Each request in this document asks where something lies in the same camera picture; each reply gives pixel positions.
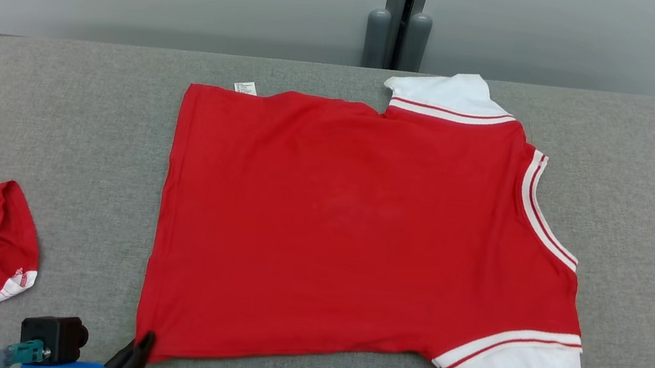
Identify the grey cylindrical post foot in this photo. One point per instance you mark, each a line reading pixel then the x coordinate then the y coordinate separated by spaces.
pixel 376 39
pixel 417 41

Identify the grey fabric upholstered platform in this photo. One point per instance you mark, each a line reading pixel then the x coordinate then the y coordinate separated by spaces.
pixel 652 226

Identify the red basketball jersey white sleeves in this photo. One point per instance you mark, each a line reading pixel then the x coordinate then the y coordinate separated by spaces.
pixel 328 223

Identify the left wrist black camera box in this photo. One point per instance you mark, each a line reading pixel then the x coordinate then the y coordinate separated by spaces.
pixel 55 335

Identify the grey partition post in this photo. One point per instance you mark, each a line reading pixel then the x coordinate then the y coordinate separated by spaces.
pixel 408 1

